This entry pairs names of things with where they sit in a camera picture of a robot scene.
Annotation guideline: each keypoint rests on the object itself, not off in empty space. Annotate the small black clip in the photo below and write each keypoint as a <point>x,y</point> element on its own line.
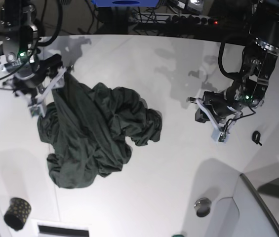
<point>256,136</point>

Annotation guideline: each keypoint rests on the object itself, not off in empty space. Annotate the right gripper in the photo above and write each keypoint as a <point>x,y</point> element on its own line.
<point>29,78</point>

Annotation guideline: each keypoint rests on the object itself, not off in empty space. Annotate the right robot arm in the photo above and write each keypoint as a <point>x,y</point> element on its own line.
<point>20,47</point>

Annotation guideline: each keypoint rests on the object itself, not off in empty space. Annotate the blue bin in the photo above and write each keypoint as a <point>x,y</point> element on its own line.
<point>112,3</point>

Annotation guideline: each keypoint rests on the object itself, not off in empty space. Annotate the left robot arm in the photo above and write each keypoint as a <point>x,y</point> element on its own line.
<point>258,62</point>

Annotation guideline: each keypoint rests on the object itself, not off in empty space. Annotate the black patterned cup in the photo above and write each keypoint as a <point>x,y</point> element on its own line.
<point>17,213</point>

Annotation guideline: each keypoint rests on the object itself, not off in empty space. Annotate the round metal table grommet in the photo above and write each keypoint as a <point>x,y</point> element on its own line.
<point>202,207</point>

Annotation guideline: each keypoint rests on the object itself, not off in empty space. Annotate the dark green t-shirt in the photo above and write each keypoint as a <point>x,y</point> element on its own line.
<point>87,128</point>

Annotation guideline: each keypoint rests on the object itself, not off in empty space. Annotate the white power strip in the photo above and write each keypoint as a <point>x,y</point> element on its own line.
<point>163,18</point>

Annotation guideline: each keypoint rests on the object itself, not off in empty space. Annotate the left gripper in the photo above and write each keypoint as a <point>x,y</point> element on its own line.
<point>215,108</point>

